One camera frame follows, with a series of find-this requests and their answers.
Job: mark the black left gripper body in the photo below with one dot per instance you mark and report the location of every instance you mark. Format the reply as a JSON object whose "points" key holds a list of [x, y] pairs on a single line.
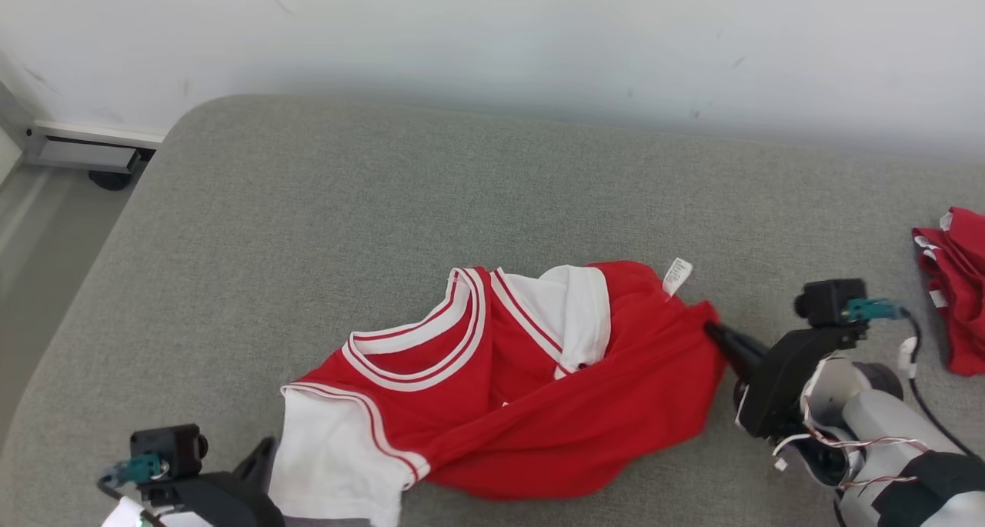
{"points": [[215, 504]]}

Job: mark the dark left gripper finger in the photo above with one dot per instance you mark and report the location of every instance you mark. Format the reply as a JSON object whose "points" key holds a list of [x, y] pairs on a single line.
{"points": [[258, 461]]}

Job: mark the black caster wheel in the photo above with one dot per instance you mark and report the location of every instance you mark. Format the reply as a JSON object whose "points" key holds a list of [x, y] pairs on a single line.
{"points": [[111, 180]]}

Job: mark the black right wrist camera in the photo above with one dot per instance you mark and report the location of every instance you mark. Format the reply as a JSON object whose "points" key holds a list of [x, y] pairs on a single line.
{"points": [[827, 304]]}

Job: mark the grey fabric sofa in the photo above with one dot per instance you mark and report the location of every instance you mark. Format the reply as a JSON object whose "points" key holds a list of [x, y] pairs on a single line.
{"points": [[385, 227]]}

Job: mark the red jersey with white sleeves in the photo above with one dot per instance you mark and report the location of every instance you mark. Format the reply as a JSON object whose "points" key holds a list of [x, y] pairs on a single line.
{"points": [[539, 411]]}

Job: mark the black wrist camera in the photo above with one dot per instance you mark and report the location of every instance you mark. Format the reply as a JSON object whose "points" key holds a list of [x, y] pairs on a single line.
{"points": [[165, 446], [827, 304]]}

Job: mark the red shorts with white stripe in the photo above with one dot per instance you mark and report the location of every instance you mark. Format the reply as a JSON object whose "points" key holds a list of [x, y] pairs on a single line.
{"points": [[962, 296]]}

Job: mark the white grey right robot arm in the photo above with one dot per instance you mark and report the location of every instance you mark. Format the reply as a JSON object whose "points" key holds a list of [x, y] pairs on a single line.
{"points": [[893, 442]]}

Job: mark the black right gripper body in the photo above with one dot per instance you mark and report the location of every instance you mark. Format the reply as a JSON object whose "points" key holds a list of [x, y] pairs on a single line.
{"points": [[793, 381]]}

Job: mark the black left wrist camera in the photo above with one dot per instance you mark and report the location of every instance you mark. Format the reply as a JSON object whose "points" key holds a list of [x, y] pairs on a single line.
{"points": [[165, 446]]}

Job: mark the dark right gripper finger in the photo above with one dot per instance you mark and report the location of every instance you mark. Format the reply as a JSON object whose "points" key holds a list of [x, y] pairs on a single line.
{"points": [[735, 338], [745, 364]]}

